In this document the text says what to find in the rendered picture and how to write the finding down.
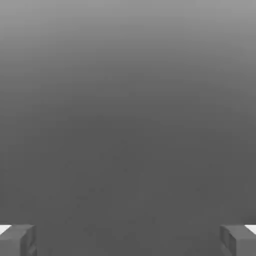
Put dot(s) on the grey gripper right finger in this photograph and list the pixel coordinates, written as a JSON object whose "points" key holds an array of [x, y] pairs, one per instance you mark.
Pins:
{"points": [[240, 240]]}

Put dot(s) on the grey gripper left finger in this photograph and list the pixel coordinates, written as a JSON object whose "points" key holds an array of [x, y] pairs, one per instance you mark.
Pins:
{"points": [[14, 240]]}

